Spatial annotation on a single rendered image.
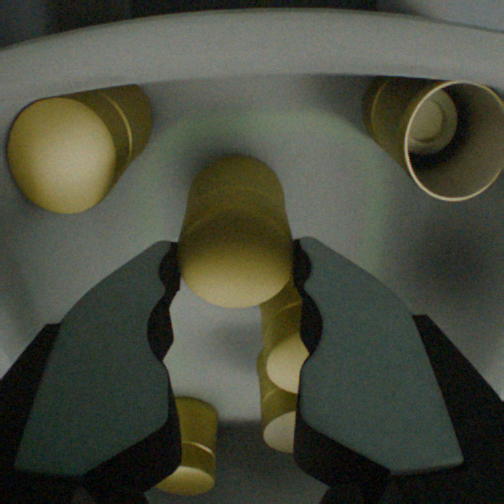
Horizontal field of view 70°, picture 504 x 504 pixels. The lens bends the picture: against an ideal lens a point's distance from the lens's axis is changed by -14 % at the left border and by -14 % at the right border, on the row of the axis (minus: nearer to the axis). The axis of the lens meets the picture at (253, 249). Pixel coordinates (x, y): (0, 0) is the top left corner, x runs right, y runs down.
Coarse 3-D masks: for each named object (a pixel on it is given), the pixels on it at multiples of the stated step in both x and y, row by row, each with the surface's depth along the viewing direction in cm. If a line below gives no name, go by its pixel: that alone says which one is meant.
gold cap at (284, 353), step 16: (288, 288) 15; (272, 304) 15; (288, 304) 14; (272, 320) 14; (288, 320) 14; (272, 336) 14; (288, 336) 13; (272, 352) 13; (288, 352) 13; (304, 352) 13; (272, 368) 14; (288, 368) 14; (288, 384) 14
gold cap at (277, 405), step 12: (264, 372) 18; (264, 384) 17; (264, 396) 17; (276, 396) 16; (288, 396) 16; (264, 408) 16; (276, 408) 16; (288, 408) 15; (264, 420) 16; (276, 420) 15; (288, 420) 15; (264, 432) 16; (276, 432) 16; (288, 432) 16; (276, 444) 16; (288, 444) 16
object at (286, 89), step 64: (0, 64) 6; (64, 64) 6; (128, 64) 6; (192, 64) 6; (256, 64) 7; (320, 64) 7; (384, 64) 7; (448, 64) 6; (0, 128) 9; (192, 128) 14; (256, 128) 14; (320, 128) 14; (0, 192) 10; (128, 192) 15; (320, 192) 15; (384, 192) 15; (0, 256) 10; (64, 256) 13; (128, 256) 16; (384, 256) 17; (448, 256) 15; (0, 320) 10; (192, 320) 18; (256, 320) 18; (448, 320) 15; (192, 384) 20; (256, 384) 21; (256, 448) 21
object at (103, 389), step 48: (96, 288) 10; (144, 288) 10; (96, 336) 8; (144, 336) 8; (48, 384) 7; (96, 384) 7; (144, 384) 7; (48, 432) 6; (96, 432) 6; (144, 432) 6; (96, 480) 5; (144, 480) 6
